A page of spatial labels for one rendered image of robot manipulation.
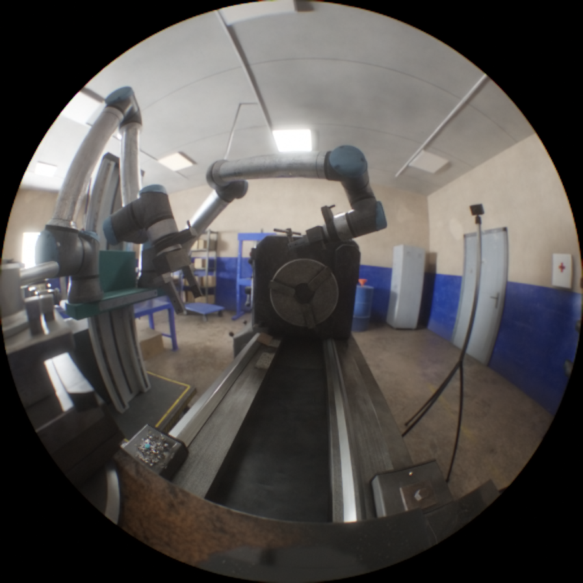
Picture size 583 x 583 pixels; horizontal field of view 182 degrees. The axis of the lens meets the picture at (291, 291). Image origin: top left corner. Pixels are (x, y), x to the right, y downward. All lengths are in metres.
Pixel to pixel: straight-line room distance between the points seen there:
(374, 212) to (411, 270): 3.66
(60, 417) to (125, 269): 1.02
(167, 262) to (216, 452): 0.43
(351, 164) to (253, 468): 0.77
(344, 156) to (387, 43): 2.03
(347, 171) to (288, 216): 3.92
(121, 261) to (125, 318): 0.33
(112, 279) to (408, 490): 1.27
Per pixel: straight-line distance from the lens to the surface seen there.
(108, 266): 1.10
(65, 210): 0.76
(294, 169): 0.56
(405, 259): 4.13
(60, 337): 0.20
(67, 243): 0.75
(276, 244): 0.88
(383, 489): 0.36
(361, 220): 0.57
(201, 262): 4.63
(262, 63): 2.51
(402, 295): 4.14
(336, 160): 0.50
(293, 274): 0.65
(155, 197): 0.55
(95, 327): 1.13
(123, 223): 0.57
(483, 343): 3.61
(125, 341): 1.33
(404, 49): 2.46
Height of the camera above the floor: 1.19
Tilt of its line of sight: 8 degrees down
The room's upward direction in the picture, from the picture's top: 3 degrees clockwise
